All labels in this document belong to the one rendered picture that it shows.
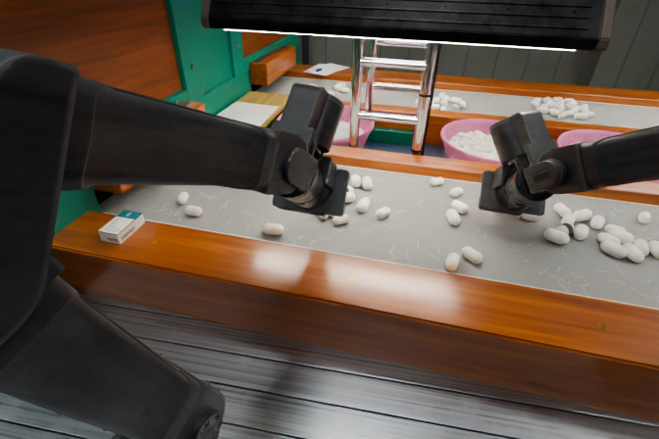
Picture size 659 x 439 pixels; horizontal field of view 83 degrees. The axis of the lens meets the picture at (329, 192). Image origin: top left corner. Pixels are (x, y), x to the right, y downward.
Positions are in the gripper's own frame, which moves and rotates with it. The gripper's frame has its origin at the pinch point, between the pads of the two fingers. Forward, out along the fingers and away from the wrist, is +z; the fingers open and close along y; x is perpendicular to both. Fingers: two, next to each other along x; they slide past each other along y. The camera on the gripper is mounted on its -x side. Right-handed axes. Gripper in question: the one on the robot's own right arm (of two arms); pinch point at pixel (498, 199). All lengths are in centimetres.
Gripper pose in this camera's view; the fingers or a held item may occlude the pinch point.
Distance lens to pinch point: 78.4
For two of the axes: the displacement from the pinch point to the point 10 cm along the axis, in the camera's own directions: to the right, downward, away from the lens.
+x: -1.6, 9.8, -1.3
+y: -9.7, -1.4, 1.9
